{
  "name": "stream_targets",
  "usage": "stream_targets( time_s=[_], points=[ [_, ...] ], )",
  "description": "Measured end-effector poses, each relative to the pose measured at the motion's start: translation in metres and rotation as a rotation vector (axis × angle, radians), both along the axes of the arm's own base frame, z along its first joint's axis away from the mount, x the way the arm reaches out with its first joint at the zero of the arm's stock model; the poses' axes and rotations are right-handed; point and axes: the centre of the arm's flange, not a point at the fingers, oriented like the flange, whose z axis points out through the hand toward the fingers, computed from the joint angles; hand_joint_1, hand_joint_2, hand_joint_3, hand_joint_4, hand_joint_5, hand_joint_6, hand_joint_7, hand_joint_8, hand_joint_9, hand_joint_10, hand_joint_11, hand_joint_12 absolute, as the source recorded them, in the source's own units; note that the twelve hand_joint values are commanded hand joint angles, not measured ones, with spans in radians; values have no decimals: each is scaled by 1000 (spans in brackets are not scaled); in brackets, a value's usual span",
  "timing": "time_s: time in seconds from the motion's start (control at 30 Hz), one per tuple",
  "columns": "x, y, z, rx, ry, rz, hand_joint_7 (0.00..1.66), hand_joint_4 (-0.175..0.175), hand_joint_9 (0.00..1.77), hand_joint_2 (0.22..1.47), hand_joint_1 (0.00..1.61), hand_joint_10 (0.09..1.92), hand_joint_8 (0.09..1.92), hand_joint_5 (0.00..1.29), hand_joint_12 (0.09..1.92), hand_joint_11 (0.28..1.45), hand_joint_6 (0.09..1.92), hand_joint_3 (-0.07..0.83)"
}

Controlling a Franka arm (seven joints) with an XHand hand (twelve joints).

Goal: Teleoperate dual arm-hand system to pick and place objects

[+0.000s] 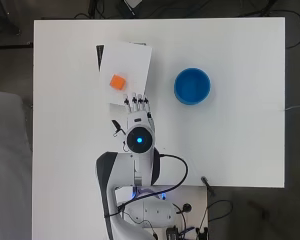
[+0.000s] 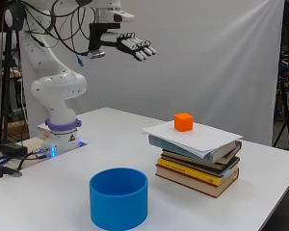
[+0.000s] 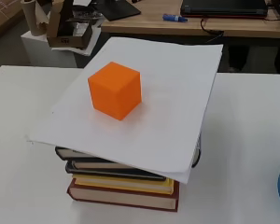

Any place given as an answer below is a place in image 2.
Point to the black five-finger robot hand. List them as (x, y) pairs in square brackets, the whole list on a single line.
[(133, 45)]

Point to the white seven-joint robot arm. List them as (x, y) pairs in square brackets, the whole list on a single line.
[(57, 86)]

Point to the white backdrop sheet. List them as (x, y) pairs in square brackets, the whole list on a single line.
[(199, 64)]

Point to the white paper sheets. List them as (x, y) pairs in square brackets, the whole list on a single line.
[(199, 138)]

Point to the black tripod pole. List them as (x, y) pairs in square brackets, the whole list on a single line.
[(5, 96)]

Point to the yellow book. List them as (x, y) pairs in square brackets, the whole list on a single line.
[(189, 171)]

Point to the brown cardboard box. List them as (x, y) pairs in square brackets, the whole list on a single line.
[(18, 130)]

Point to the dark brown book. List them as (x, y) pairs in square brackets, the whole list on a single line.
[(221, 165)]

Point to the thick tan book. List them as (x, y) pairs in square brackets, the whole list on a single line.
[(199, 186)]

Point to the black power adapter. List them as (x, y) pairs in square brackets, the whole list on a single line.
[(13, 149)]

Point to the blue round tub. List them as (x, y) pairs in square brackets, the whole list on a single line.
[(118, 208)]

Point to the black table clamp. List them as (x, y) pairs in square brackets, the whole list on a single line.
[(5, 170)]

